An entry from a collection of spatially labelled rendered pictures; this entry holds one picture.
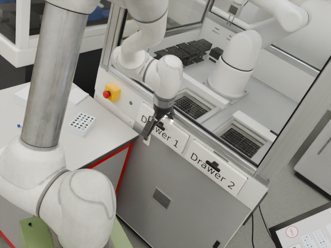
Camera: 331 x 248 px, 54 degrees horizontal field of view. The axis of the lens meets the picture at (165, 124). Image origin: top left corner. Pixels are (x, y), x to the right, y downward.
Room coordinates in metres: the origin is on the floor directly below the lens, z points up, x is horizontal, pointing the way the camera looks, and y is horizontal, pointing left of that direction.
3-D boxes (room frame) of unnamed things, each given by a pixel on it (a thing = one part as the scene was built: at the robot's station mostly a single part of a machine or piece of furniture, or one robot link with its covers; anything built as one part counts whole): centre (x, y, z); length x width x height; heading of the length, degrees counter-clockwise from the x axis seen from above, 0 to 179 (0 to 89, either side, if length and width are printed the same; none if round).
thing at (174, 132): (1.25, 0.01, 0.87); 0.29 x 0.02 x 0.11; 64
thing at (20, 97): (1.23, 0.67, 0.79); 0.13 x 0.09 x 0.05; 172
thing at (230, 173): (1.12, -0.27, 0.87); 0.29 x 0.02 x 0.11; 64
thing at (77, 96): (1.38, 0.50, 0.77); 0.13 x 0.09 x 0.02; 170
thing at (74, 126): (1.18, 0.37, 0.78); 0.12 x 0.08 x 0.04; 176
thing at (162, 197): (1.67, -0.24, 0.40); 1.03 x 0.95 x 0.80; 64
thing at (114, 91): (1.38, 0.32, 0.88); 0.07 x 0.05 x 0.07; 64
